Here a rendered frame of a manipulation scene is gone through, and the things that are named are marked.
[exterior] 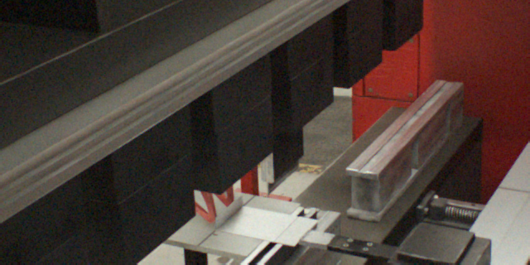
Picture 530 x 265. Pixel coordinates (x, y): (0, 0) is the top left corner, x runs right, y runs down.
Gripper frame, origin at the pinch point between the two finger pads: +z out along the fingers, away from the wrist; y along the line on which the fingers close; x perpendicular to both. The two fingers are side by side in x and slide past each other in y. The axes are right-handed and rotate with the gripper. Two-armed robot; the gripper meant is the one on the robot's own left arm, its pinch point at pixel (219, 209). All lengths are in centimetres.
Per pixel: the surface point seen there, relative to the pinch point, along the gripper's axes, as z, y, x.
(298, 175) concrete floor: 49, 216, 128
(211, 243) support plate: 2.7, -7.2, -1.3
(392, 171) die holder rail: 13.8, 38.8, -8.0
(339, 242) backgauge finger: 10.6, -0.6, -16.8
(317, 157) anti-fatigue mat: 48, 231, 126
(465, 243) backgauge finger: 16.4, 0.3, -34.0
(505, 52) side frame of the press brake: 10, 85, -19
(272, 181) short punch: -2.1, -4.4, -13.9
